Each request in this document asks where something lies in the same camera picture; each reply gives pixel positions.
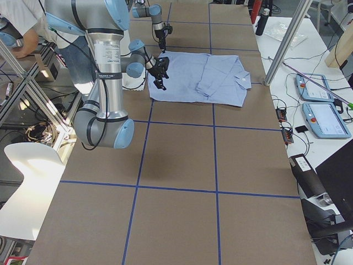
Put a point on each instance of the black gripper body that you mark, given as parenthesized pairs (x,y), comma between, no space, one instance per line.
(158,70)
(161,38)

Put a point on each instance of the light blue striped shirt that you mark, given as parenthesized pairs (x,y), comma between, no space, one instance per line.
(203,78)

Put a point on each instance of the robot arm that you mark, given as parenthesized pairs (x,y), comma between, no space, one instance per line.
(102,121)
(154,12)

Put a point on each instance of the red bottle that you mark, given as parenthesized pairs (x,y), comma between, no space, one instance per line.
(255,10)

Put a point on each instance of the black water bottle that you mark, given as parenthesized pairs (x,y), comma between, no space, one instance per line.
(262,22)

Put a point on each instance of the brown table mat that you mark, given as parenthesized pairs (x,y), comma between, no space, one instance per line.
(199,184)

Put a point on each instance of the clear plastic bag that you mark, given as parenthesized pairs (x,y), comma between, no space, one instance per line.
(278,30)

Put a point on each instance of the standing person in jeans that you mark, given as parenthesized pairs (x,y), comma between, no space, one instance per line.
(29,19)

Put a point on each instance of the white chair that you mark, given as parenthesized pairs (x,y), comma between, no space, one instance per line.
(23,214)

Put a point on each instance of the far teach pendant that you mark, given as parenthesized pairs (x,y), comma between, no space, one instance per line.
(312,92)

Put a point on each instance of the teach pendant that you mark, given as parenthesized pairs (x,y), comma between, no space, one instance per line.
(312,92)
(324,120)

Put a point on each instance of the near teach pendant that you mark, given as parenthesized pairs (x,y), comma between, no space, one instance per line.
(324,120)

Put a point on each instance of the black monitor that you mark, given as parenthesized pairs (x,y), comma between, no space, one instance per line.
(335,174)

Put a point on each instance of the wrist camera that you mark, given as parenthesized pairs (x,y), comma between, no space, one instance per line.
(168,29)

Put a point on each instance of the grey aluminium frame post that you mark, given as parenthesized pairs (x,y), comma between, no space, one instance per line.
(287,40)

